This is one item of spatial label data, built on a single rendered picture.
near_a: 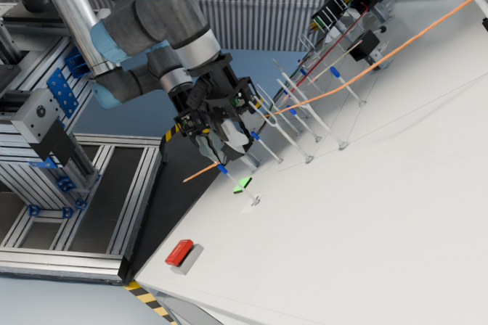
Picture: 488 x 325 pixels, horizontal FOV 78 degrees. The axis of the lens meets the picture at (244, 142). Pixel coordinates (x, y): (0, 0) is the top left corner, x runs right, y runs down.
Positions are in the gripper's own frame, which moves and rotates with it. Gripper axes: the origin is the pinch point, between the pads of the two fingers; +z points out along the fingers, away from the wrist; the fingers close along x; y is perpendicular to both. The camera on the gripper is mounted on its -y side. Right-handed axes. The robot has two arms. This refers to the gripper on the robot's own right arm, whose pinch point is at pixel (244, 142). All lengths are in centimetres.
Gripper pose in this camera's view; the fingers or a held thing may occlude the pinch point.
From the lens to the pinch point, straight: 65.5
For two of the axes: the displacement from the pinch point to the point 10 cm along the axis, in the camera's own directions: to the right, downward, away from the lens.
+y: 7.2, 0.5, -6.9
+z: 4.4, 7.4, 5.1
